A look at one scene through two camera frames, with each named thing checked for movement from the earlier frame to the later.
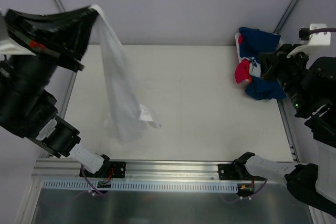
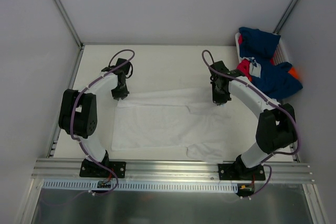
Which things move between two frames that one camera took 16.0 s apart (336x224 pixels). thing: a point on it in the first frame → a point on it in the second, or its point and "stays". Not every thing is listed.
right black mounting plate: x=233 y=172 stays
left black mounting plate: x=111 y=169 stays
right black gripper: x=274 y=66 → x=219 y=96
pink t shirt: x=242 y=71 stays
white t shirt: x=126 y=115 → x=184 y=118
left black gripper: x=45 y=50 → x=120 y=92
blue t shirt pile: x=255 y=42 stays
